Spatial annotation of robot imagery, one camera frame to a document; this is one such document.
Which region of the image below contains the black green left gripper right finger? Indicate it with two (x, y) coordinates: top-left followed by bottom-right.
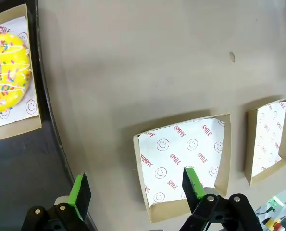
(178, 166), (265, 231)

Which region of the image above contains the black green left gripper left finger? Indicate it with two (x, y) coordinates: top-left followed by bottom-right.
(21, 172), (92, 231)

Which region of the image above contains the brown cardboard box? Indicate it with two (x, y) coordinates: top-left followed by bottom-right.
(243, 97), (286, 187)
(133, 113), (231, 224)
(0, 3), (42, 142)

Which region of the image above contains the yellow sprinkled donut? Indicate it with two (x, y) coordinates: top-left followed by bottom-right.
(0, 32), (33, 114)

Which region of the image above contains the dark brown plastic tray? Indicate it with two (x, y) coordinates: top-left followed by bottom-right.
(0, 0), (98, 231)

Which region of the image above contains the white red-printed paper liner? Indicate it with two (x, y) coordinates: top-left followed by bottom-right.
(137, 117), (226, 206)
(0, 16), (40, 129)
(250, 101), (286, 178)

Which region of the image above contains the green indicator light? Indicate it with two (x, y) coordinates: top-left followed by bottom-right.
(269, 196), (282, 207)

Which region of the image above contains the yellow emergency stop with red button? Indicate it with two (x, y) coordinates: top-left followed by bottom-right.
(265, 217), (282, 229)

